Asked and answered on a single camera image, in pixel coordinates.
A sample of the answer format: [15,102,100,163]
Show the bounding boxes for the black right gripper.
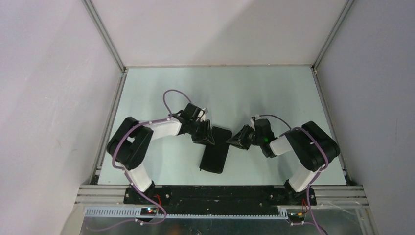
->
[226,124,263,150]

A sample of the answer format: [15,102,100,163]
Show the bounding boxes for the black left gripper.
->
[188,119,214,146]

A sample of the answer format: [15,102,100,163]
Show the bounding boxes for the black zip tool case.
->
[199,126,232,174]

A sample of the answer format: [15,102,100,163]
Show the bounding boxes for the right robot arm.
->
[228,117,340,205]

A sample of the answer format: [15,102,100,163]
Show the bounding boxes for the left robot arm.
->
[106,103,248,204]

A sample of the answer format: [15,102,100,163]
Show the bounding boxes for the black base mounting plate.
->
[123,186,317,215]

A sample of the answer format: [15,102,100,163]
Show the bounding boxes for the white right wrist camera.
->
[250,115,260,126]

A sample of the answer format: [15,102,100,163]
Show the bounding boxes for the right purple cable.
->
[257,114,330,235]

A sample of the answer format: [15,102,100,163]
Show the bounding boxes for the purple cable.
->
[257,114,330,235]
[112,89,193,224]

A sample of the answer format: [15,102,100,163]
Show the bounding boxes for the aluminium right table rail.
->
[310,66,351,186]

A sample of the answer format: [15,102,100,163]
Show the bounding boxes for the aluminium table rail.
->
[310,66,351,186]
[84,68,128,185]

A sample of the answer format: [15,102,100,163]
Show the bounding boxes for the aluminium left table rail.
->
[84,68,128,185]

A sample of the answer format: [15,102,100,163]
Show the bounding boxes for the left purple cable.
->
[112,89,193,224]

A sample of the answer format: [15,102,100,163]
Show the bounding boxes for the grey slotted cable duct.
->
[85,207,288,219]

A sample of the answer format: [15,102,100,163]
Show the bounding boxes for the aluminium left corner post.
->
[81,0,126,72]

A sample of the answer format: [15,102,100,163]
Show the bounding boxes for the aluminium corner frame post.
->
[312,0,356,71]

